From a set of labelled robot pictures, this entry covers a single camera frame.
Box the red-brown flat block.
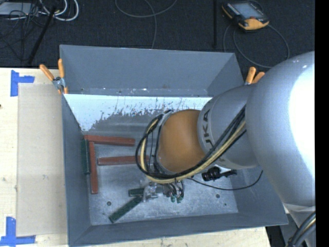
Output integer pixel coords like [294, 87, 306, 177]
[84, 134, 136, 147]
[97, 155, 150, 166]
[88, 140, 99, 195]

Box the pale wood flat board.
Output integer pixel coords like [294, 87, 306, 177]
[16, 83, 68, 238]

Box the grey metal bin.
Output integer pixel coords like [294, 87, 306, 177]
[59, 44, 289, 246]

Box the black cylinder on white bracket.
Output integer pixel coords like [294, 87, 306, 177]
[202, 165, 237, 182]

